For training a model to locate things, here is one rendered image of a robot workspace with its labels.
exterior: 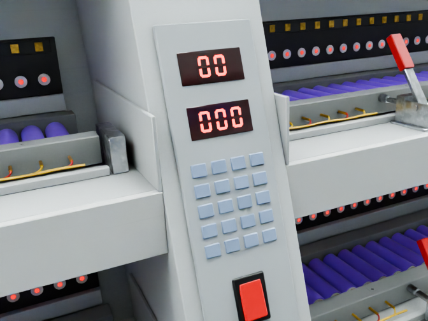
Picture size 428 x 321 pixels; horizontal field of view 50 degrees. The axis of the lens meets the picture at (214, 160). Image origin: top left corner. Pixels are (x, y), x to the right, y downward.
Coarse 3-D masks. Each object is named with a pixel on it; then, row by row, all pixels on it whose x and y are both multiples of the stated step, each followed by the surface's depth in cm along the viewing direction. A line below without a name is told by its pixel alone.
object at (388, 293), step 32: (416, 192) 61; (320, 224) 56; (352, 224) 57; (384, 224) 58; (416, 224) 59; (320, 256) 53; (352, 256) 52; (384, 256) 52; (416, 256) 51; (320, 288) 47; (352, 288) 47; (384, 288) 45; (416, 288) 46; (320, 320) 42; (352, 320) 44; (384, 320) 43; (416, 320) 44
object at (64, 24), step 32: (0, 0) 44; (32, 0) 46; (64, 0) 47; (288, 0) 57; (320, 0) 59; (352, 0) 61; (384, 0) 63; (416, 0) 65; (0, 32) 44; (32, 32) 46; (64, 32) 47; (64, 64) 47; (416, 64) 65; (64, 96) 47; (128, 288) 49
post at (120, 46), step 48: (96, 0) 38; (144, 0) 29; (192, 0) 31; (240, 0) 32; (96, 48) 42; (144, 48) 29; (144, 96) 30; (288, 192) 33; (288, 240) 33; (144, 288) 41; (192, 288) 30
